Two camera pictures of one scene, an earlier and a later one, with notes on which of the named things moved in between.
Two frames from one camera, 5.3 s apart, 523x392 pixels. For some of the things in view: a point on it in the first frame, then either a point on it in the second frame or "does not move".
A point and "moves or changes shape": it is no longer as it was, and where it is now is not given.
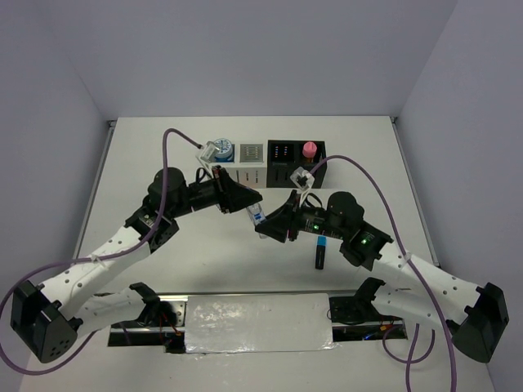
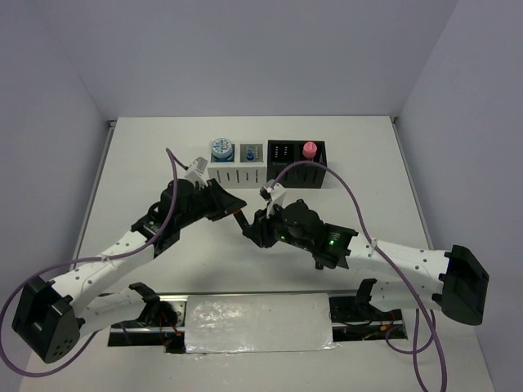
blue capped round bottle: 225,150 does not move
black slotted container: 284,156 does not move
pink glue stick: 309,150 does not move
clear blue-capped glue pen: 257,216 moves or changes shape
